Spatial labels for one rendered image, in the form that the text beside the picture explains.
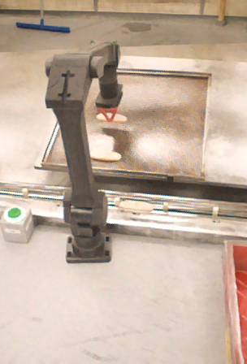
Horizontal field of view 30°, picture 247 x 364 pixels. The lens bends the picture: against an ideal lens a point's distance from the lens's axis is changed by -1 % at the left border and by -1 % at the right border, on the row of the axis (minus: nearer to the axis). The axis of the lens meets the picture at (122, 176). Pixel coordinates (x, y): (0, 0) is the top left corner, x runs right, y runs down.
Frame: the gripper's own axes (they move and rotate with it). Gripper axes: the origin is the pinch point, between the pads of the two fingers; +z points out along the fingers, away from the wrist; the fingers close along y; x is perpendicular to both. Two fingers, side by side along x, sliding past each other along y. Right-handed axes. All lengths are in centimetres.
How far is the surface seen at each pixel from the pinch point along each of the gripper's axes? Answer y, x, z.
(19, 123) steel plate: 8.6, 39.9, 16.6
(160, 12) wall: 323, 41, 140
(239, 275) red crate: -46, -44, 7
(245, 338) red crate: -63, -47, 5
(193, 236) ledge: -36.6, -31.4, 6.7
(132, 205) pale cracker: -29.4, -13.1, 6.4
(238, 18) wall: 327, -38, 142
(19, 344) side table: -76, 3, 4
